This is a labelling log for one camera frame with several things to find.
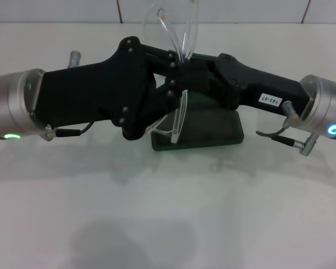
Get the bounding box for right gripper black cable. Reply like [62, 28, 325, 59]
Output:
[256, 122, 318, 156]

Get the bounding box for clear white glasses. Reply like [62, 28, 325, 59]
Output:
[141, 0, 200, 144]

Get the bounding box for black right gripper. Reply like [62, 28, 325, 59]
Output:
[191, 52, 310, 113]

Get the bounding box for green glasses case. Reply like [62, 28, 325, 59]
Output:
[151, 91, 245, 152]

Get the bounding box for left gripper silver plug post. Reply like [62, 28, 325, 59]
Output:
[68, 50, 83, 68]

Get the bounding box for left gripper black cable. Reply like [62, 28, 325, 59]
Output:
[44, 122, 94, 141]

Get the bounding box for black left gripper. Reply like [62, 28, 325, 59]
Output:
[35, 35, 211, 141]

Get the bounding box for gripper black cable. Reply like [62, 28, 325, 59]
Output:
[44, 122, 94, 141]
[256, 122, 318, 156]

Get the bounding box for gripper silver plug post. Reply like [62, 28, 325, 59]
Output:
[68, 50, 83, 68]
[281, 100, 299, 124]

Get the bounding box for right gripper silver plug post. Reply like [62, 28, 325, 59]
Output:
[281, 100, 299, 124]

